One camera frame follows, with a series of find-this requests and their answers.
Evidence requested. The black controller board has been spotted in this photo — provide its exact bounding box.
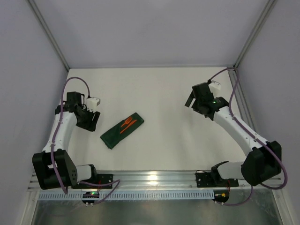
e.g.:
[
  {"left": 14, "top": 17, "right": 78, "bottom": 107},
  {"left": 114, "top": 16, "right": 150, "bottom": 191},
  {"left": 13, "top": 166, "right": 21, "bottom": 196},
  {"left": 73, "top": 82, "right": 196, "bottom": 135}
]
[
  {"left": 82, "top": 191, "right": 99, "bottom": 206},
  {"left": 212, "top": 190, "right": 230, "bottom": 205}
]

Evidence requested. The right aluminium corner post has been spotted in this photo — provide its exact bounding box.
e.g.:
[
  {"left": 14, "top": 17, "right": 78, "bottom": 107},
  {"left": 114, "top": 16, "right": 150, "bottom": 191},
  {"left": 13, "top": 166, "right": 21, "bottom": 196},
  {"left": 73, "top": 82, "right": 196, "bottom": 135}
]
[{"left": 234, "top": 0, "right": 278, "bottom": 68}]

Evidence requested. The aluminium front rail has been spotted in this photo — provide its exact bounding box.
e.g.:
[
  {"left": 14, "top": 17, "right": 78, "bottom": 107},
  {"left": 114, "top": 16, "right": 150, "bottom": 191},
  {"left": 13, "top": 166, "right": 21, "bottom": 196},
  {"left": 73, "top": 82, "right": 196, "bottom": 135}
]
[{"left": 27, "top": 170, "right": 285, "bottom": 192}]

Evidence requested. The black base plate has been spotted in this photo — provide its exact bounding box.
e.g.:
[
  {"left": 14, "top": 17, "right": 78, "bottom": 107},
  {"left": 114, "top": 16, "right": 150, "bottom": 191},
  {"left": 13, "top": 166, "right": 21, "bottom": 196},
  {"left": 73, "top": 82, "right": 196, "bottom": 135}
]
[
  {"left": 72, "top": 173, "right": 113, "bottom": 189},
  {"left": 195, "top": 172, "right": 239, "bottom": 188}
]

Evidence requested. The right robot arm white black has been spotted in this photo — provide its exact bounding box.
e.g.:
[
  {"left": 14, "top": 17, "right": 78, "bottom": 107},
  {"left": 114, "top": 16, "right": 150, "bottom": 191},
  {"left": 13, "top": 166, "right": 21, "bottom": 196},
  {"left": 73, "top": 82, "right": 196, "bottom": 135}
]
[{"left": 185, "top": 82, "right": 282, "bottom": 186}]

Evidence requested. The left black controller board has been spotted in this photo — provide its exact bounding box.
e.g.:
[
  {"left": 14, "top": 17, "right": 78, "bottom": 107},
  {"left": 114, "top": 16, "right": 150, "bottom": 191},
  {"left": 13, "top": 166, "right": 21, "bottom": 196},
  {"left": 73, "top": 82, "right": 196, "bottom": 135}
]
[{"left": 82, "top": 191, "right": 99, "bottom": 206}]

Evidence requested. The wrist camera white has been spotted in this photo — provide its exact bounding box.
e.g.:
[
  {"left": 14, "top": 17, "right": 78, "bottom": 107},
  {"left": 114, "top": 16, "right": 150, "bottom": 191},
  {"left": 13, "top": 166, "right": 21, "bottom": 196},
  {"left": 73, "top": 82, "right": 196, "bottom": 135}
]
[
  {"left": 86, "top": 97, "right": 101, "bottom": 112},
  {"left": 209, "top": 80, "right": 221, "bottom": 95}
]

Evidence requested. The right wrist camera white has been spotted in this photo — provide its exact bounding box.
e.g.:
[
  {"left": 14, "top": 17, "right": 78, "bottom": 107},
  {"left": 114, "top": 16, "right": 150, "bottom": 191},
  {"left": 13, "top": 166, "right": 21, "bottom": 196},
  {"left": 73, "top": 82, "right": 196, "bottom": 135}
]
[{"left": 209, "top": 80, "right": 221, "bottom": 95}]

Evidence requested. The orange plastic knife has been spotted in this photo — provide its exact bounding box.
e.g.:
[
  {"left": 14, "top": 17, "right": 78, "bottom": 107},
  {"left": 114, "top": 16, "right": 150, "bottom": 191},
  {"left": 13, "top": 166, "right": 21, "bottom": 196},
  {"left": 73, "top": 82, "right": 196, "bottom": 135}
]
[{"left": 120, "top": 120, "right": 136, "bottom": 134}]

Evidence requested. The right aluminium side rail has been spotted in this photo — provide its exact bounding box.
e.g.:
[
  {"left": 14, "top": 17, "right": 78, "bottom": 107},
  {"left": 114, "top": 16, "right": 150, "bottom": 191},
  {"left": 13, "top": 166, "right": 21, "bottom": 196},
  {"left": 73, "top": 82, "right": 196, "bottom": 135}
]
[{"left": 227, "top": 67, "right": 259, "bottom": 138}]

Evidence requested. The slotted grey cable duct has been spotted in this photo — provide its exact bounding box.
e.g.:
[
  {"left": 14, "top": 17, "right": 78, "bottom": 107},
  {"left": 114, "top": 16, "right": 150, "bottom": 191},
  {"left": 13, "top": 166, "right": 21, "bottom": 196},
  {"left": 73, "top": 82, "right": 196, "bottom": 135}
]
[{"left": 38, "top": 190, "right": 214, "bottom": 201}]

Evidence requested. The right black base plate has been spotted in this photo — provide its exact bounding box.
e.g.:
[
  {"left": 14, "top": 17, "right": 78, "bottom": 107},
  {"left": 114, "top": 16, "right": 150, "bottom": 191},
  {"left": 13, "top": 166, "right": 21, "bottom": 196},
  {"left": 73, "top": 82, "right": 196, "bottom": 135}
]
[{"left": 195, "top": 172, "right": 239, "bottom": 188}]

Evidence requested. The dark green cloth napkin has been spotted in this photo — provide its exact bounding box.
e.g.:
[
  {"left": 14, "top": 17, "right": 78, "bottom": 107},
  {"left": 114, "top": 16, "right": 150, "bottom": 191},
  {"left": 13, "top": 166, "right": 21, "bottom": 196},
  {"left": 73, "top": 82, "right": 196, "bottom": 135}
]
[{"left": 100, "top": 112, "right": 144, "bottom": 150}]

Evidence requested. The left aluminium corner post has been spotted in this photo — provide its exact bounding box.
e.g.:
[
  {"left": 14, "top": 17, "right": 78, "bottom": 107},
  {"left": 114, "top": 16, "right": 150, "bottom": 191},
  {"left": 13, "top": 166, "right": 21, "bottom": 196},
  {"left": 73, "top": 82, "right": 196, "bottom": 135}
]
[{"left": 26, "top": 0, "right": 70, "bottom": 71}]

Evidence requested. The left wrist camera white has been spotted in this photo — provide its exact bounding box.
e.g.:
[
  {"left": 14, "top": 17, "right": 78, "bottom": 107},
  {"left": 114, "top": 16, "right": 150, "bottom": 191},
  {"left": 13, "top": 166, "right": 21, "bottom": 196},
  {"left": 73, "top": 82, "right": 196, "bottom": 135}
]
[{"left": 86, "top": 97, "right": 101, "bottom": 112}]

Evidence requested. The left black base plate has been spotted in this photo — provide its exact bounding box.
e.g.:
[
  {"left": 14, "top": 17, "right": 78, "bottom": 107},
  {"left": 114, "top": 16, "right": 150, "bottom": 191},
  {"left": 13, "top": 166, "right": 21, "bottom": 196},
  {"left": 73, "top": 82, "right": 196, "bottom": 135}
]
[{"left": 72, "top": 173, "right": 113, "bottom": 189}]

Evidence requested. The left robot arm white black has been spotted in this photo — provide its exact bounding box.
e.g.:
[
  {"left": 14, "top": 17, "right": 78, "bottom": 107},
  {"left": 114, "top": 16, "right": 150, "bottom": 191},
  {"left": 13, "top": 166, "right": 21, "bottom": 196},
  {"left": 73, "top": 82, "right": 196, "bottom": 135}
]
[{"left": 32, "top": 91, "right": 100, "bottom": 190}]

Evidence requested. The aluminium corner post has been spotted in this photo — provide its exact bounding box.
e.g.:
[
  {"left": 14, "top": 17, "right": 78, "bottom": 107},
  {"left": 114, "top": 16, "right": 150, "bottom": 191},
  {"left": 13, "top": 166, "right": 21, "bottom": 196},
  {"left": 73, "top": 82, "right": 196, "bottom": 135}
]
[
  {"left": 234, "top": 0, "right": 278, "bottom": 68},
  {"left": 26, "top": 0, "right": 70, "bottom": 71}
]

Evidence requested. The orange plastic fork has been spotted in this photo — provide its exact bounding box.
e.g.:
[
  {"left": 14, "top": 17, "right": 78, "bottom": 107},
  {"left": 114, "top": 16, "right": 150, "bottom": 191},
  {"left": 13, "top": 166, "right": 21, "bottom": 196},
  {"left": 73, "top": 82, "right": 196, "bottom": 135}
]
[{"left": 121, "top": 117, "right": 132, "bottom": 127}]

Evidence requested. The right black controller board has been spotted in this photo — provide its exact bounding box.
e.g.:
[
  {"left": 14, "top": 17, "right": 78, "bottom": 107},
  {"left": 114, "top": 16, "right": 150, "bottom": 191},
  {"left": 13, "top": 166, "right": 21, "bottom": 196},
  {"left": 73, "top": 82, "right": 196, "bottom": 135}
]
[{"left": 212, "top": 190, "right": 230, "bottom": 205}]

